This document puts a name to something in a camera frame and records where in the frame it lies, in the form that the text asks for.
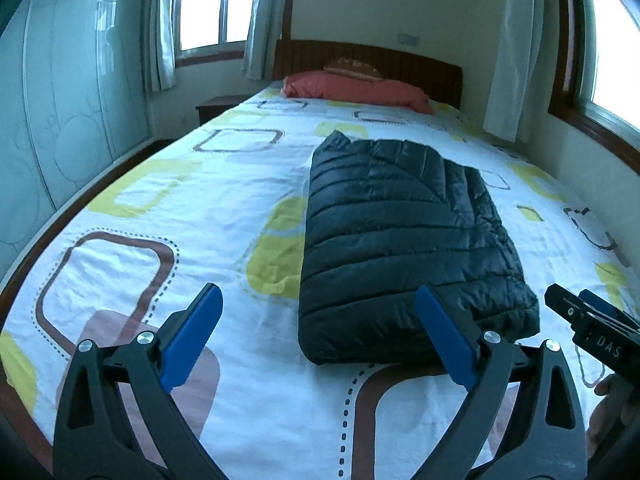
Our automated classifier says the white back left curtain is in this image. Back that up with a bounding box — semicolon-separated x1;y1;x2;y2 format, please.
142;0;177;92

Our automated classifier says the brown framed window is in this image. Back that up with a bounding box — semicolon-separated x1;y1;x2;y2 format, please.
549;0;639;171
171;0;296;68

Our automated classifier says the brown framed back window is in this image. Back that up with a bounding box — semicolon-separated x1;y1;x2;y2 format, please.
171;0;296;68

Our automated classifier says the white wardrobe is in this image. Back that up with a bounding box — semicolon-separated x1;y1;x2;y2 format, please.
1;0;150;271

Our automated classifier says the red pillow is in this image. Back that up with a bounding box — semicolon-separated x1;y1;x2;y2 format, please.
280;70;435;115

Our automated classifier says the dark wooden headboard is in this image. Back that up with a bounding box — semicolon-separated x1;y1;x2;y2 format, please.
271;39;463;108

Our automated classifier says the white curtain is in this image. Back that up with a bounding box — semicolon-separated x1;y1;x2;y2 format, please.
142;0;177;92
242;0;285;81
483;0;544;142

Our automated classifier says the wall socket plate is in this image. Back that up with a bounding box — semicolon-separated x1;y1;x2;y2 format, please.
397;32;420;48

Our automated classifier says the black puffer jacket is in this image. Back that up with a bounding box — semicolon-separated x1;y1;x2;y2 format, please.
297;131;540;370

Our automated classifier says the white back right curtain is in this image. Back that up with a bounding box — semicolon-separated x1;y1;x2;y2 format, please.
242;0;285;81

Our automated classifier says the dark wooden nightstand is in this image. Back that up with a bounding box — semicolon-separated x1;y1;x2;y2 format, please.
195;94;250;126

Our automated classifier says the brown patterned cushion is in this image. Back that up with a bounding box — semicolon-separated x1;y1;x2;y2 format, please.
323;58;383;81

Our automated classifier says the person's right hand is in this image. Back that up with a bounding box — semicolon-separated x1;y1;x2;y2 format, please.
586;374;639;458

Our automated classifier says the brown framed right window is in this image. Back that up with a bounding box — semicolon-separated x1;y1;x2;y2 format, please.
549;0;639;171

